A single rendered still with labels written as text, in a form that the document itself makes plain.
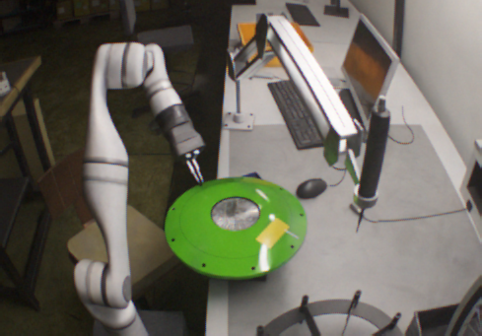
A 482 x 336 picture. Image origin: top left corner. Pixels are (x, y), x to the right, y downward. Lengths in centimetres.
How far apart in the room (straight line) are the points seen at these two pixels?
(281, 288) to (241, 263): 19
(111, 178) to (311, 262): 56
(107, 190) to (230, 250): 29
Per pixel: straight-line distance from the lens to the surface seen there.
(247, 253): 87
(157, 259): 148
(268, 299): 100
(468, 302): 53
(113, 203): 74
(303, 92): 90
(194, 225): 93
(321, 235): 114
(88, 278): 75
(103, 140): 75
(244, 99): 168
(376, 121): 65
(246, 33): 220
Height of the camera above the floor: 175
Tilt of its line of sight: 37 degrees down
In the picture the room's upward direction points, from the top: 3 degrees counter-clockwise
